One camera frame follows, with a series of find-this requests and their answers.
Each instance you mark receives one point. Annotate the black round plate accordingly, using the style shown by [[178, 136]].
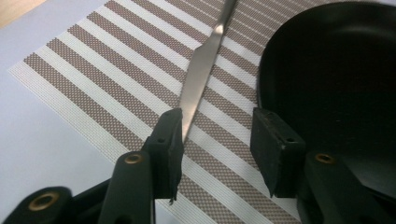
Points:
[[327, 77]]

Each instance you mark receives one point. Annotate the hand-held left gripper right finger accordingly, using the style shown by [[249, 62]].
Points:
[[277, 149]]

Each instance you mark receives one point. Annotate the brown white striped placemat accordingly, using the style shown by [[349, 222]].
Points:
[[109, 77]]

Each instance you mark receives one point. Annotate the white table cover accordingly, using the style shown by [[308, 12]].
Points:
[[46, 124]]

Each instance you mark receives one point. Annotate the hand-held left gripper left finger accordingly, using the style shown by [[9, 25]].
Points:
[[166, 149]]

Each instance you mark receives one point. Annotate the metal table knife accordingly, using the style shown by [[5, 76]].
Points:
[[199, 71]]

